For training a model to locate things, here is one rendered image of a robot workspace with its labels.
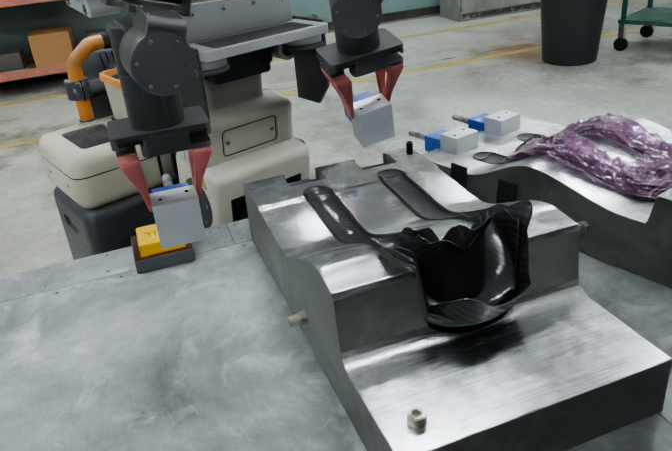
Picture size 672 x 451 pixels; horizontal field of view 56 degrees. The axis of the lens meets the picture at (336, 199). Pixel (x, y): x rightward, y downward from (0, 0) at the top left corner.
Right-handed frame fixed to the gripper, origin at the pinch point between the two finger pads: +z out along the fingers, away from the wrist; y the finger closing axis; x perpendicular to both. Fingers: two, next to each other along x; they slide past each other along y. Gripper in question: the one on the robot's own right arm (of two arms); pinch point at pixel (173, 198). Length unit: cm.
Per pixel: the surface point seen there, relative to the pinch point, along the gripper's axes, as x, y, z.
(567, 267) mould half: -24.1, 34.9, 5.5
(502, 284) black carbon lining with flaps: -22.4, 28.6, 6.7
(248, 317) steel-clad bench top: -5.2, 5.4, 14.9
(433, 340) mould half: -25.4, 19.2, 8.2
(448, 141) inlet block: 16.0, 44.2, 7.7
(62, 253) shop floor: 186, -40, 98
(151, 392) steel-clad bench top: -13.2, -6.7, 14.9
